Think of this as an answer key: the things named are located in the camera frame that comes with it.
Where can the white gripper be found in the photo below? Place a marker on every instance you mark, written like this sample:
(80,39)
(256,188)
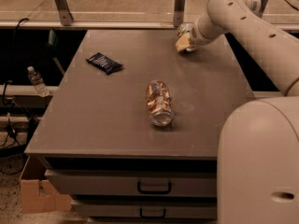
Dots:
(196,34)

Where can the silver green 7up can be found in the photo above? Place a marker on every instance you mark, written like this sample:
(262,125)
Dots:
(185,28)

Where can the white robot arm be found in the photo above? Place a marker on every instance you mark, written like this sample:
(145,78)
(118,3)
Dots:
(258,151)

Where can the orange soda can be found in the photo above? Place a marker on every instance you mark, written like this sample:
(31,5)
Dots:
(158,101)

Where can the blue rxbar blueberry wrapper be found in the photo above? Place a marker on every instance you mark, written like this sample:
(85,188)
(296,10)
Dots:
(104,63)

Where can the clear plastic water bottle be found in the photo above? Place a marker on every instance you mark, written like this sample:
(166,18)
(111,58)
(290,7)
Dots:
(37,81)

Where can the lower grey drawer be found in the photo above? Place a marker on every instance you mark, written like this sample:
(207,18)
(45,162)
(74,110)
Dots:
(101,208)

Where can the cardboard box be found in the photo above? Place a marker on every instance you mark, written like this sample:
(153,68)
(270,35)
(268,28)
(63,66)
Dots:
(38,195)

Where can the middle metal bracket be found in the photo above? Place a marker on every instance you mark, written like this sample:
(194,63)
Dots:
(178,15)

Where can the green handled tool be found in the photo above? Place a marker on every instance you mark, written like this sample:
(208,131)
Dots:
(52,45)

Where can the left metal bracket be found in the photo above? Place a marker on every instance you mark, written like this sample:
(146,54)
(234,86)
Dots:
(65,15)

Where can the black upper drawer handle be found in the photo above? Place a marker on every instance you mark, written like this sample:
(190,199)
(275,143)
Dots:
(154,189)

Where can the black drawer handle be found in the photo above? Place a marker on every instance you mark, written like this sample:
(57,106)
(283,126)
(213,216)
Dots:
(152,213)
(154,189)

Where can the black lower drawer handle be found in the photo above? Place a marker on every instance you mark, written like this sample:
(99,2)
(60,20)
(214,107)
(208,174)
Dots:
(152,213)

